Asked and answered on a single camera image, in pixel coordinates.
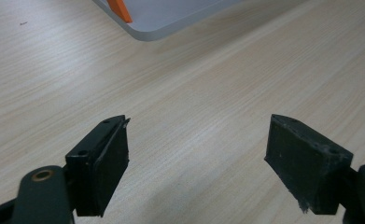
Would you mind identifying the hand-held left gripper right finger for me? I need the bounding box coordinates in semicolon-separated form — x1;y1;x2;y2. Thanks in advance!
263;113;355;216

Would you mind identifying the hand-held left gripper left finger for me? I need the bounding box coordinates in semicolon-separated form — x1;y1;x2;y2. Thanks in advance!
64;114;131;218

